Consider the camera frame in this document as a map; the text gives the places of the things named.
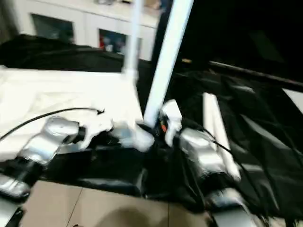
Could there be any long dark metal rod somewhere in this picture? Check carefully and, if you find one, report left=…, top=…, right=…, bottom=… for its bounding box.
left=209, top=60, right=303, bottom=90

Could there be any white plastic table top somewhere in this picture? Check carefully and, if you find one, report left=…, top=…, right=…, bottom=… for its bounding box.
left=0, top=65, right=155, bottom=163

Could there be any black left wrist camera cable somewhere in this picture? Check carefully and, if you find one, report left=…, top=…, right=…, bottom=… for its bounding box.
left=0, top=107, right=105, bottom=140

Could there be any white plastic table leg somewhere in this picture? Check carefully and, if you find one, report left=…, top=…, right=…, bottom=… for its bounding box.
left=207, top=93, right=241, bottom=182
left=202, top=92, right=214, bottom=130
left=143, top=0, right=195, bottom=127
left=121, top=0, right=143, bottom=80

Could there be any grey curtain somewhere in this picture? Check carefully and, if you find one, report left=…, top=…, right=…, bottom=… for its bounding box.
left=0, top=0, right=20, bottom=44

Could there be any black table mat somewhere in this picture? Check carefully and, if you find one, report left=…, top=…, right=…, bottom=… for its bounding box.
left=0, top=34, right=303, bottom=218

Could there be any white flat board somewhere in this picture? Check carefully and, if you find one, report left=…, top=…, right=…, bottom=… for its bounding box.
left=283, top=88, right=303, bottom=110

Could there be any white cabinet with glass doors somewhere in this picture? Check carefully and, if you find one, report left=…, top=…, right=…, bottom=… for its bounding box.
left=14, top=0, right=162, bottom=61

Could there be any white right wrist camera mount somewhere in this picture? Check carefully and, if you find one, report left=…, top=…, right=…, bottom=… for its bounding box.
left=160, top=99, right=183, bottom=147

